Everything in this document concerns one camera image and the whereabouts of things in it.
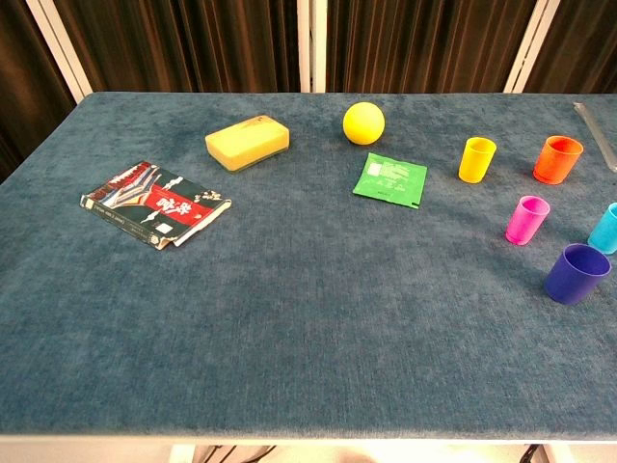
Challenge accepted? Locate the yellow plastic cup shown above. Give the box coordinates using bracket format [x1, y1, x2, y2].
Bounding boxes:
[458, 136, 497, 184]

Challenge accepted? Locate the magenta plastic cup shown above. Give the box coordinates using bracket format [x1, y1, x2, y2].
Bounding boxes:
[504, 195, 551, 247]

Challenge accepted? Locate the dark blue plastic cup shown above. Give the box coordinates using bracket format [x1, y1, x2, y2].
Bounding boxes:
[545, 243, 612, 306]

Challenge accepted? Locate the cyan plastic cup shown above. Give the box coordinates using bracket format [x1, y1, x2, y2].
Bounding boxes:
[587, 202, 617, 256]

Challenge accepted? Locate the blue velvet tablecloth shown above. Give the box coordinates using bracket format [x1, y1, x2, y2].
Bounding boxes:
[0, 91, 617, 443]

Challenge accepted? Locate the green sachet packet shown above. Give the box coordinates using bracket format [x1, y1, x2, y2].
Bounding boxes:
[352, 151, 429, 210]

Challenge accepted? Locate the yellow sponge block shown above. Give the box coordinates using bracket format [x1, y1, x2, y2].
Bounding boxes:
[204, 114, 291, 174]

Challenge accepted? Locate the yellow ball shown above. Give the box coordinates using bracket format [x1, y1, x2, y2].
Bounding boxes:
[342, 101, 387, 147]

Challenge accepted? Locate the dark printed snack packet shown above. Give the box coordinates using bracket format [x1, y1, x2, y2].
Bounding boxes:
[79, 160, 233, 252]

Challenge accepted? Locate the dark brown curtain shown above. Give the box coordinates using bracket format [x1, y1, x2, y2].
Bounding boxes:
[0, 0, 78, 184]
[326, 0, 539, 95]
[51, 0, 309, 94]
[524, 0, 617, 95]

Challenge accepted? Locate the orange plastic cup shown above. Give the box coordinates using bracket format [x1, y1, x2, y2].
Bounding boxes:
[532, 135, 585, 186]

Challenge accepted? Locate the white frame post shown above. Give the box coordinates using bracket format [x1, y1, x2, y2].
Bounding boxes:
[26, 0, 94, 103]
[297, 0, 329, 94]
[502, 0, 563, 95]

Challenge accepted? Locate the black cable bundle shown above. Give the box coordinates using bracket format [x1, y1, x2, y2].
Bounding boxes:
[196, 444, 277, 463]

